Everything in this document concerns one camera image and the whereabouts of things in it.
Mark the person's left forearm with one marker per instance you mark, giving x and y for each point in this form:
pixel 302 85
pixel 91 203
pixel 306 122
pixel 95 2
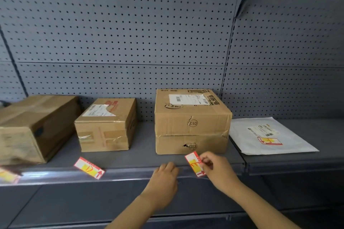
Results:
pixel 131 214

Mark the person's right hand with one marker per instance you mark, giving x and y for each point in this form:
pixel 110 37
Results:
pixel 219 171

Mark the person's right forearm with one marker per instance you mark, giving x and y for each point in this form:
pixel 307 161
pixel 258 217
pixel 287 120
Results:
pixel 264 207

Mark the red yellow sticker on mailer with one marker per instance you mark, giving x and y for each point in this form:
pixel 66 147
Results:
pixel 269 140

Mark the small taped cardboard box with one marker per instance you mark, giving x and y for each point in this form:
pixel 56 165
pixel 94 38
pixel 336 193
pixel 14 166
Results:
pixel 106 126

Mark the long plain cardboard box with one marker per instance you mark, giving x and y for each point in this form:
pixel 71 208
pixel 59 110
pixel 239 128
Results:
pixel 32 128

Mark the person's left hand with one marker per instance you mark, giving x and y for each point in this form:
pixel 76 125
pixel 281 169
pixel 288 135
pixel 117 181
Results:
pixel 162 187

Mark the white mailer envelope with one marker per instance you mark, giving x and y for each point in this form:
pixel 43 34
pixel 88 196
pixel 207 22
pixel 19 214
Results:
pixel 268 136

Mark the tall cardboard box white label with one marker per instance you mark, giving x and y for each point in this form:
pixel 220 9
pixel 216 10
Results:
pixel 191 122

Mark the person's right thumb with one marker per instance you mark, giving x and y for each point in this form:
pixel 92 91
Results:
pixel 206 164

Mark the grey pegboard back panel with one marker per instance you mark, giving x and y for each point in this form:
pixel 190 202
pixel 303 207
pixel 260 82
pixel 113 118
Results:
pixel 121 35

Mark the grey metal shelf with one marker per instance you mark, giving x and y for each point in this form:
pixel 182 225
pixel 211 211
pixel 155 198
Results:
pixel 172 183

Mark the person's left fingers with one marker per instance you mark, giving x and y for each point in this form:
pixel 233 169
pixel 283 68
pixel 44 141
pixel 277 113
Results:
pixel 168 169

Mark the red yellow label card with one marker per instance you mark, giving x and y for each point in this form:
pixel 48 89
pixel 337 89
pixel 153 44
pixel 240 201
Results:
pixel 8 175
pixel 194 163
pixel 89 168

